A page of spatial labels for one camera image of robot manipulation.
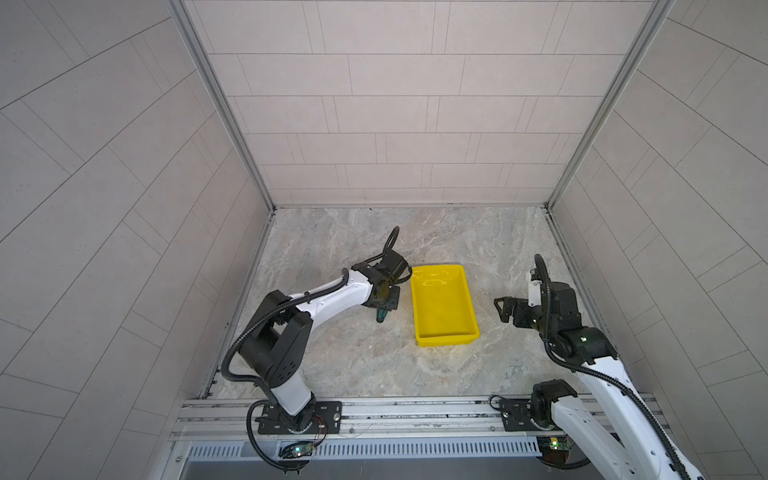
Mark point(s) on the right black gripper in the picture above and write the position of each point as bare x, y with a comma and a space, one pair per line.
519, 306

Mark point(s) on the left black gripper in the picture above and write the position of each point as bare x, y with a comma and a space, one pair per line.
393, 303

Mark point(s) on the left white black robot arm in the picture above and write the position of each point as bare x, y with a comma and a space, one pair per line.
269, 351

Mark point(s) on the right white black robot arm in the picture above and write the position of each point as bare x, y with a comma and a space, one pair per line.
634, 445

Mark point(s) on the yellow plastic bin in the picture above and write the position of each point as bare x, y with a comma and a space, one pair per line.
442, 306

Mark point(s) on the right green circuit board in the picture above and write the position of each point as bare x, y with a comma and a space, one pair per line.
554, 450

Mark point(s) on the green circuit board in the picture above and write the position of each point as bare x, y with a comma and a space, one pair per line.
297, 450
554, 450

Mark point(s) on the left green circuit board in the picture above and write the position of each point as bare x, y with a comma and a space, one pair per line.
297, 450

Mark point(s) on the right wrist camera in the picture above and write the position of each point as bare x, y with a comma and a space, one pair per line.
534, 289

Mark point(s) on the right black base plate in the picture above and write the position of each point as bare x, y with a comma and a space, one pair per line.
518, 415

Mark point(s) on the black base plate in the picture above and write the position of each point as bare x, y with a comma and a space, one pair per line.
317, 417
518, 415

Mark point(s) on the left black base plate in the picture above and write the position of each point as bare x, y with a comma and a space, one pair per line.
317, 417

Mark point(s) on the aluminium mounting rail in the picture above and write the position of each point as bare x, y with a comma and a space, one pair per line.
362, 418

